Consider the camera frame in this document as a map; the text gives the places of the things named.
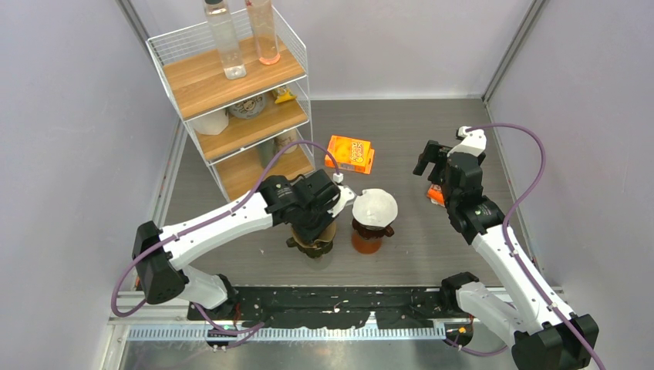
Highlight amber glass carafe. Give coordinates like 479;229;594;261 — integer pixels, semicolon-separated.
351;232;383;254

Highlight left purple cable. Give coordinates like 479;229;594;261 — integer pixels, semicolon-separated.
110;140;343;350

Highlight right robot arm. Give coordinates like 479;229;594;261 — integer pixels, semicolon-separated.
413;140;599;369

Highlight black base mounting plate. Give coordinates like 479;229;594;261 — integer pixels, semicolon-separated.
207;286;474;333

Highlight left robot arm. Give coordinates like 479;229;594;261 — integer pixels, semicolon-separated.
133;170;356;319

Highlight brown paper coffee filter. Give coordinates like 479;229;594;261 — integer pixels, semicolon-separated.
292;221;337;248

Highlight white wire wooden shelf rack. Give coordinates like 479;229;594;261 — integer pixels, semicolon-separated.
147;9;314;200

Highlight dark green glass dripper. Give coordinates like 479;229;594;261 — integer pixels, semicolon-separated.
286;237;333;259

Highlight orange sponge box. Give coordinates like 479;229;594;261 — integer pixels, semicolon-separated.
324;135;375;175

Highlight white paper coffee filter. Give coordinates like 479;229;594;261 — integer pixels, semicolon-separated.
352;188;398;228

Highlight cartoon printed round tin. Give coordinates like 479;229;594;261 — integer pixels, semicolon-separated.
227;93;267;119

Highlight yellow snack bag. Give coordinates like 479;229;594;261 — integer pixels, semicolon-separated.
271;85;297;104

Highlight orange photo printed package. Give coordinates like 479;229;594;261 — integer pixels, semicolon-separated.
426;184;445;207

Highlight purple cable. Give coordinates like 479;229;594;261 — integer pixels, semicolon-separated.
444;122;609;370
110;140;343;350

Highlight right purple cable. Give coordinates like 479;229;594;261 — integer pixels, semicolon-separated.
444;122;609;370

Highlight clear tall bottle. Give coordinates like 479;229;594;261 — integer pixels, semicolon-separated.
204;0;247;80

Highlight white cup on shelf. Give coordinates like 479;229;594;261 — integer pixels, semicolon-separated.
190;109;229;136

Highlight amber brown glass dripper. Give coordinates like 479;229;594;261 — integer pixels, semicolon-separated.
352;218;395;240

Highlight pink tinted tall bottle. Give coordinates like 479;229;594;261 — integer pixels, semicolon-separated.
244;0;281;66

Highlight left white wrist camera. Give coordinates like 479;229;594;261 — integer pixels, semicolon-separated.
328;184;358;218

